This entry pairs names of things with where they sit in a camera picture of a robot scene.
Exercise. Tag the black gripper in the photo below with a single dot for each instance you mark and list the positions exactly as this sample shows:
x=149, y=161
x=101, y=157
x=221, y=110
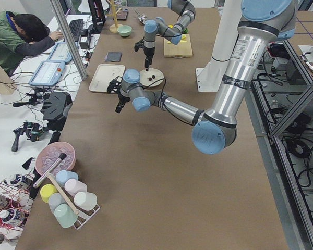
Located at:
x=148, y=52
x=121, y=99

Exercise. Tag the pale green round plate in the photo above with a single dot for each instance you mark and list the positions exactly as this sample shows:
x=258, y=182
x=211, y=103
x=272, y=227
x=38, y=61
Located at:
x=151, y=78

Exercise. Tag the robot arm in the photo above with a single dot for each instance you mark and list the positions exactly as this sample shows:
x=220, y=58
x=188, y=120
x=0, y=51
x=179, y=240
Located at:
x=157, y=26
x=214, y=129

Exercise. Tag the cream rabbit tray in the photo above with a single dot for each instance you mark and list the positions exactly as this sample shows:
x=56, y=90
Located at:
x=104, y=74

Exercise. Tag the wooden cutting board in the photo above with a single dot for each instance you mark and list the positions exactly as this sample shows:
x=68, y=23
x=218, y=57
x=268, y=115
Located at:
x=181, y=50

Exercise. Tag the grey folded cloth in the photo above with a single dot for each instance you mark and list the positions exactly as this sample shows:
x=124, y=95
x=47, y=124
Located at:
x=113, y=57

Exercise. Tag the mint green bowl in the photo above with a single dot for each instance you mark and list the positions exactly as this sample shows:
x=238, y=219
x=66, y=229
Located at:
x=124, y=30

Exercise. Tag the silver metal scoop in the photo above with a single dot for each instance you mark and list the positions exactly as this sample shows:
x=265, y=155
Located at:
x=142, y=18

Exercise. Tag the wooden mug tree stand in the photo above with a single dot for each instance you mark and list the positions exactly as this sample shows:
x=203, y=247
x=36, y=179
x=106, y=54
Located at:
x=116, y=9

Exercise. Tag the far teach pendant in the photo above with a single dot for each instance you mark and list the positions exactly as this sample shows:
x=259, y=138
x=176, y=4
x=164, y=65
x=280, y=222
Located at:
x=60, y=51

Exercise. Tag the teach pendant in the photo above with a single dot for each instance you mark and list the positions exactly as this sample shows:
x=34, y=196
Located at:
x=60, y=51
x=47, y=73

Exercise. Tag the near teach pendant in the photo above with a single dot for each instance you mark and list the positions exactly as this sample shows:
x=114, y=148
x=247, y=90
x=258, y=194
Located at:
x=47, y=73

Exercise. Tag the black keyboard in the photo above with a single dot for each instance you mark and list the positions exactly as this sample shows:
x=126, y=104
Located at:
x=75, y=28

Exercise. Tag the pink ice bowl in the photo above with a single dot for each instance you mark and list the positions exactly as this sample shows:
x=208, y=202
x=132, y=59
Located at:
x=51, y=153

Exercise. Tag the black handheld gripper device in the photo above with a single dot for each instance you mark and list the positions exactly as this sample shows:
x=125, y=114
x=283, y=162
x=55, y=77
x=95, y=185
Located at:
x=32, y=130

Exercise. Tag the blue plastic cup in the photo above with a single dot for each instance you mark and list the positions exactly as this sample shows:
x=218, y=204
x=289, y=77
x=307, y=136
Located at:
x=64, y=175

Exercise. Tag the pink plastic cup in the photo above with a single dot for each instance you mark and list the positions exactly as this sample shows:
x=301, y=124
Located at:
x=73, y=186

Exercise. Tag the white plastic cup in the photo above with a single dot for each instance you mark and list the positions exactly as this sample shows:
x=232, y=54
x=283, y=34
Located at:
x=85, y=200

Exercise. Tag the metal ice scoop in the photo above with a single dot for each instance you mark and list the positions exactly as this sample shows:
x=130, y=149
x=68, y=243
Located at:
x=38, y=182

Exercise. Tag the yellow plastic cup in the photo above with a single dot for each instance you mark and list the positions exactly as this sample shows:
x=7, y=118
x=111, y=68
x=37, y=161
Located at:
x=46, y=191

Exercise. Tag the grey plastic cup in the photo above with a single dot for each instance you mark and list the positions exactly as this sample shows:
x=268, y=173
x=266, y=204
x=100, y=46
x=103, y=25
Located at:
x=54, y=201

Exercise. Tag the mint green plastic cup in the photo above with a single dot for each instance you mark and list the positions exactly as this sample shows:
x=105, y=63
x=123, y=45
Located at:
x=65, y=215

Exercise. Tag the person in green jacket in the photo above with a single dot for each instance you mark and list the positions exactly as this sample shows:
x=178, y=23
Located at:
x=23, y=35

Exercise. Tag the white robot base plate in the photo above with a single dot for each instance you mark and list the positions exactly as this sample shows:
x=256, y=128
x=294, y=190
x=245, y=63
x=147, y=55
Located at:
x=206, y=82

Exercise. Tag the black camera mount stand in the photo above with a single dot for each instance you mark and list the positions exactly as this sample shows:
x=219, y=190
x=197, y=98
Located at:
x=56, y=106

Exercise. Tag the aluminium frame post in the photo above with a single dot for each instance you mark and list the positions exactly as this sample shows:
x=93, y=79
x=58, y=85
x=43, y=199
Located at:
x=64, y=27

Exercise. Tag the wooden rack handle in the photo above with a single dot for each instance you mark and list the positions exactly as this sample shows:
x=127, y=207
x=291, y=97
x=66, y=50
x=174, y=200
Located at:
x=63, y=194

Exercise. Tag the white wire cup rack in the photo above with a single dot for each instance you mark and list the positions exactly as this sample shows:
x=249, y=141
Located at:
x=84, y=216

